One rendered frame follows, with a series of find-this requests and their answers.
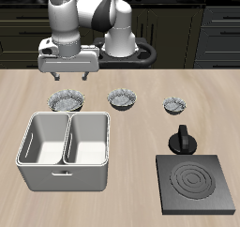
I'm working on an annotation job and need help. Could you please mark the white two-bin basket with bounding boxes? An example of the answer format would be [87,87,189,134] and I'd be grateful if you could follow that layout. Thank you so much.
[15,111,111,192]

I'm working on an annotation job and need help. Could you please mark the dark kitchen cupboards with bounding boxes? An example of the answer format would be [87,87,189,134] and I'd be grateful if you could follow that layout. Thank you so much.
[0,0,240,70]

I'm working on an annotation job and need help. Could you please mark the small grey fluted bowl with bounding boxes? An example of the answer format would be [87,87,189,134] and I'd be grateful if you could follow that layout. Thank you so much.
[162,96,188,115]

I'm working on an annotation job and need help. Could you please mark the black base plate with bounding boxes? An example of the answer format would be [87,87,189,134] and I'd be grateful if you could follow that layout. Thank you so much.
[93,38,158,67]

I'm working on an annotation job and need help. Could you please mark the dark grey stove plate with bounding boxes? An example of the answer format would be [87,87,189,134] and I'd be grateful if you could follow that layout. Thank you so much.
[155,154,236,216]

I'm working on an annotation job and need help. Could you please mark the round black stove knob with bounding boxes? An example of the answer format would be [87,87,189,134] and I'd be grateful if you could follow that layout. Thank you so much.
[168,125,199,155]

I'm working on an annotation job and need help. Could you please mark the large grey fluted bowl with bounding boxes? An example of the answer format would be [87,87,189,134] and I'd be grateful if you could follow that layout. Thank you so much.
[47,88,85,113]

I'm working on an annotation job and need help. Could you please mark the medium grey fluted bowl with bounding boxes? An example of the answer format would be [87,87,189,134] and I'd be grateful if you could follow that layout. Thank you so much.
[107,87,138,111]

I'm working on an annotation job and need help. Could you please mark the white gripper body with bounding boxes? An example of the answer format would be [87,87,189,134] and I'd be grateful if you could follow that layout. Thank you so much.
[37,44,100,74]

